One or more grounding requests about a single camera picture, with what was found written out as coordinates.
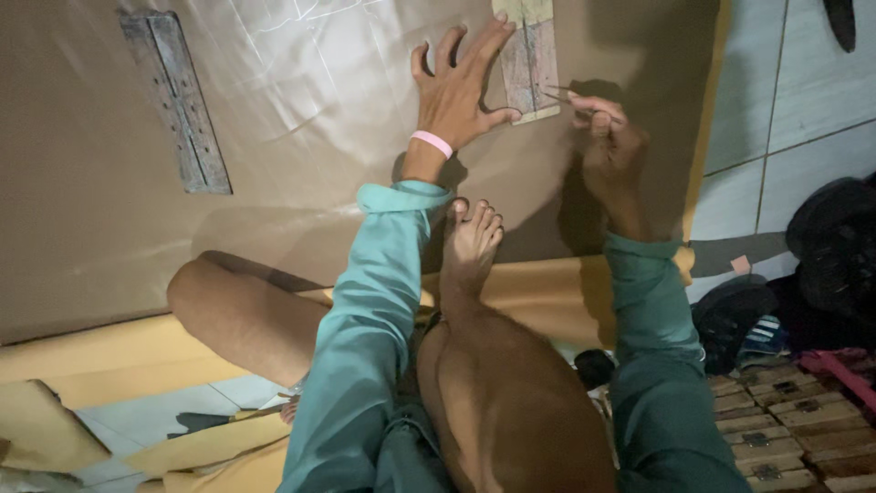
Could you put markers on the person's left hand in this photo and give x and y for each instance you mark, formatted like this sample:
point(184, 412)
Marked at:
point(448, 103)

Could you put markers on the person's right hand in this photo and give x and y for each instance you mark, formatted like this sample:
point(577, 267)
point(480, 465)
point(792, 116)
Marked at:
point(616, 157)

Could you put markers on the worn wooden pattern block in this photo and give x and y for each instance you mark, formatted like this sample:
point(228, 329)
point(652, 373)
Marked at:
point(530, 61)

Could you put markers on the pink wristband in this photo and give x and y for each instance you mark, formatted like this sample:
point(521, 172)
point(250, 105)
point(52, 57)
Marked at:
point(431, 142)

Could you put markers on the large brown sheet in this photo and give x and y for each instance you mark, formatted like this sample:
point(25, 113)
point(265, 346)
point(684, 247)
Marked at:
point(308, 123)

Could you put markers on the small pink scrap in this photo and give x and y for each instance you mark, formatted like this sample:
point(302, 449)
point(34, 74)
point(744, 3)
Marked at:
point(740, 265)

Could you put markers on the small black object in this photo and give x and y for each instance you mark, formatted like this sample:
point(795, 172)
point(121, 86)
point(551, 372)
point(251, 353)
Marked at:
point(594, 368)

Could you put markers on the black striped sandal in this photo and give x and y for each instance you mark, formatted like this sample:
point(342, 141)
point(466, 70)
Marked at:
point(742, 328)

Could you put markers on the black bag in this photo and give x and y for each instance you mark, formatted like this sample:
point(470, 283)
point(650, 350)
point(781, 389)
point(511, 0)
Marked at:
point(838, 239)

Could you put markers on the dark hanging object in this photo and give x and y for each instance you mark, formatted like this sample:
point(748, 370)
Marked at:
point(842, 24)

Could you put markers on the person's right leg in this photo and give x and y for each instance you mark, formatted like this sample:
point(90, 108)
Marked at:
point(506, 397)

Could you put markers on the person's leg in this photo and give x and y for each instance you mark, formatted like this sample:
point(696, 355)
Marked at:
point(506, 397)
point(246, 322)

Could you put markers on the grey metal strip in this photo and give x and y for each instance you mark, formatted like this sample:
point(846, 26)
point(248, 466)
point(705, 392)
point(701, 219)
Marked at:
point(179, 103)

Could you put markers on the person's left leg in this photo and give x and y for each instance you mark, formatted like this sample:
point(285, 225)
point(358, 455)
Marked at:
point(246, 322)

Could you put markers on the heap of wooden blocks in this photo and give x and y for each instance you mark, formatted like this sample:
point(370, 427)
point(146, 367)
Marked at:
point(794, 431)

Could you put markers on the teal shorts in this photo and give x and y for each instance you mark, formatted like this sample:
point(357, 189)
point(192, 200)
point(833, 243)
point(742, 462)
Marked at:
point(404, 452)

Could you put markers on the yellow sheet offcut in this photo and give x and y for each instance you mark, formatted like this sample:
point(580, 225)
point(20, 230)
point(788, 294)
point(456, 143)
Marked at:
point(219, 452)
point(41, 424)

